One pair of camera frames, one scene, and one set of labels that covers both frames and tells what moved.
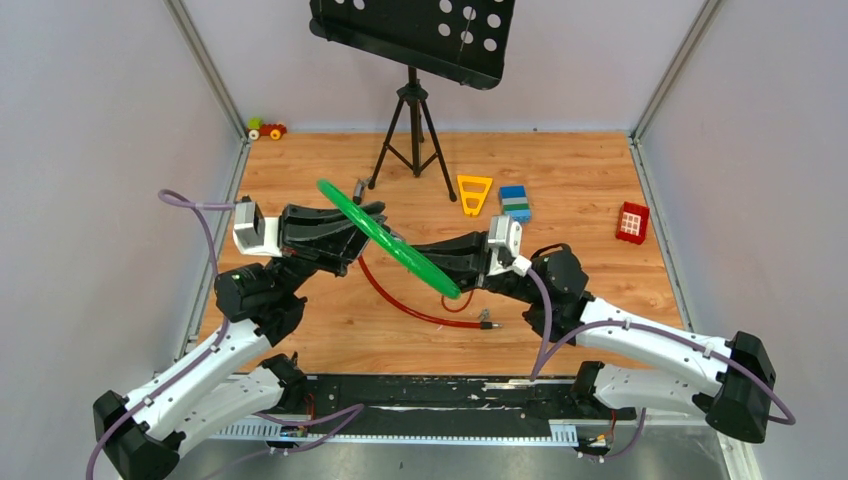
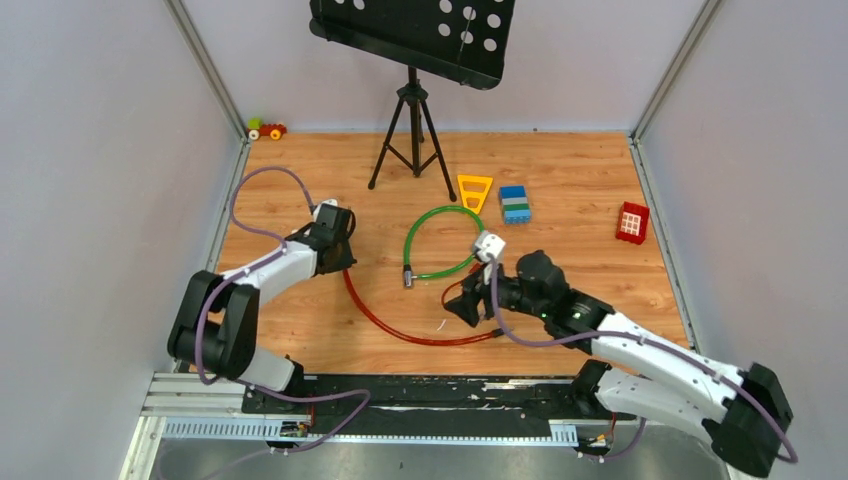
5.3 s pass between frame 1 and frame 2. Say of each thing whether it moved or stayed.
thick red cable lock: moved
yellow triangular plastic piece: stayed
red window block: stayed
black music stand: stayed
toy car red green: stayed
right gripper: moved
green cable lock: moved
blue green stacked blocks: stayed
